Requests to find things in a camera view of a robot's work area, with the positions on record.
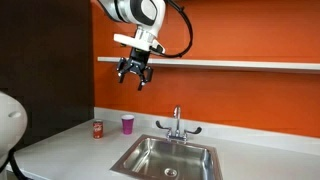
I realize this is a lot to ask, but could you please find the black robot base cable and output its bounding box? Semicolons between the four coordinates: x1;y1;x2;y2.
6;148;33;180

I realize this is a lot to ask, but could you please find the dark brown cabinet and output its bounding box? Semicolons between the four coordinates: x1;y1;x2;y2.
0;0;95;151

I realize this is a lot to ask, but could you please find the stainless steel sink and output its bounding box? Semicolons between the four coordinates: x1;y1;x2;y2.
109;133;224;180

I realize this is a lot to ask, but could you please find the red soda can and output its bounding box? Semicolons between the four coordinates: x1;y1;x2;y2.
92;119;104;140

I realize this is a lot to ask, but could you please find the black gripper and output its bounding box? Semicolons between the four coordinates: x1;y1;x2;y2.
116;47;155;92

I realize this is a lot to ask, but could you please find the white wall shelf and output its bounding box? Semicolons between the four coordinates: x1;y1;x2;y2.
97;56;320;75

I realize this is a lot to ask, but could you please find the chrome two-handle faucet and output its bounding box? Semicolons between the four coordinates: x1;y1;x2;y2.
155;105;203;144

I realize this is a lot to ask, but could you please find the purple plastic cup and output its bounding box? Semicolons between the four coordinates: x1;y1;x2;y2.
120;114;135;136

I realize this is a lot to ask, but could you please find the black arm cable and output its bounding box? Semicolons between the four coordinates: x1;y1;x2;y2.
156;0;194;59

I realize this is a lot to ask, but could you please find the white counter backsplash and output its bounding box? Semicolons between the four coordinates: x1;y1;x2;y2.
93;106;320;157

